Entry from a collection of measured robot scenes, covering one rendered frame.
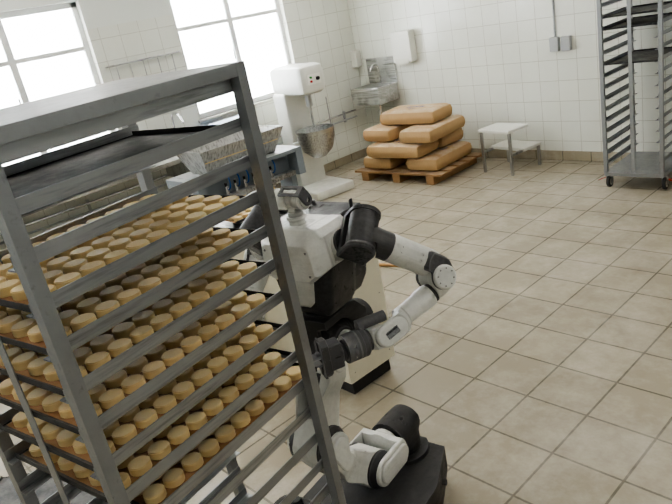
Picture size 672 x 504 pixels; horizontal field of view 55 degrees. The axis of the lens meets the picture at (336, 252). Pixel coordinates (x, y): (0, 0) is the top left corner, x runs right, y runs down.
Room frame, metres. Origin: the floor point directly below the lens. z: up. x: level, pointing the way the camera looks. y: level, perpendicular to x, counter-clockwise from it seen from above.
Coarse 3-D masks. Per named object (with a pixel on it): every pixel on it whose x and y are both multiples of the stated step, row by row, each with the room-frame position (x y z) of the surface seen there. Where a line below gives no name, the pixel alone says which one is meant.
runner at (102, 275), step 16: (256, 192) 1.55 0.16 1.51; (224, 208) 1.46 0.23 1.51; (240, 208) 1.50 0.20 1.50; (192, 224) 1.38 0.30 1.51; (208, 224) 1.41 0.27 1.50; (160, 240) 1.31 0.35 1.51; (176, 240) 1.34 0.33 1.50; (128, 256) 1.24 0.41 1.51; (144, 256) 1.27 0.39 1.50; (96, 272) 1.18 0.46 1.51; (112, 272) 1.21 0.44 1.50; (64, 288) 1.13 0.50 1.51; (80, 288) 1.15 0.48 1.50
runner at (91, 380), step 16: (256, 272) 1.50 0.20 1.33; (240, 288) 1.45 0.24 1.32; (208, 304) 1.37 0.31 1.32; (176, 320) 1.29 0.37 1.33; (192, 320) 1.32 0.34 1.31; (160, 336) 1.25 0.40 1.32; (128, 352) 1.19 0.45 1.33; (144, 352) 1.22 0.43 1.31; (112, 368) 1.16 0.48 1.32; (96, 384) 1.12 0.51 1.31; (64, 400) 1.09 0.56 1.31
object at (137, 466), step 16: (272, 352) 1.57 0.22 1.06; (256, 368) 1.50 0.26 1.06; (272, 368) 1.52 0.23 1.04; (224, 384) 1.48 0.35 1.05; (240, 384) 1.44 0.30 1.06; (208, 400) 1.40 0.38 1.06; (224, 400) 1.40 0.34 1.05; (192, 416) 1.34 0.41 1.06; (208, 416) 1.36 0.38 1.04; (176, 432) 1.29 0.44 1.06; (192, 432) 1.30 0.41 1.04; (32, 448) 1.34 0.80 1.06; (144, 448) 1.26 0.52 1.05; (160, 448) 1.24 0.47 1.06; (64, 464) 1.25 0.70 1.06; (128, 464) 1.20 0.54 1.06; (144, 464) 1.19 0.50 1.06; (80, 480) 1.21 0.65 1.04; (96, 480) 1.17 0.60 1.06; (128, 480) 1.15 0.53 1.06
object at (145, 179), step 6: (126, 126) 1.82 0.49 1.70; (138, 174) 1.82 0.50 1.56; (144, 174) 1.82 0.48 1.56; (150, 174) 1.83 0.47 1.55; (138, 180) 1.83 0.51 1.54; (144, 180) 1.81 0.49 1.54; (150, 180) 1.83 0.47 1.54; (144, 186) 1.82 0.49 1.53; (150, 186) 1.82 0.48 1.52; (234, 462) 1.83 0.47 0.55; (228, 468) 1.82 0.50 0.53; (234, 468) 1.82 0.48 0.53; (228, 474) 1.83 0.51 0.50; (240, 486) 1.82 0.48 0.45; (234, 492) 1.83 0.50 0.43
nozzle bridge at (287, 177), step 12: (276, 156) 3.64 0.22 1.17; (288, 156) 3.78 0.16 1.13; (300, 156) 3.74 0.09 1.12; (276, 168) 3.73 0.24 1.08; (288, 168) 3.78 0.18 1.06; (300, 168) 3.73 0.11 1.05; (168, 180) 3.54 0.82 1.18; (180, 180) 3.47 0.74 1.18; (228, 180) 3.52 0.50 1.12; (240, 180) 3.57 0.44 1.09; (276, 180) 3.66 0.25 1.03; (288, 180) 3.84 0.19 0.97; (204, 192) 3.33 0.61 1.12; (216, 192) 3.47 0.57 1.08; (240, 192) 3.50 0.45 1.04
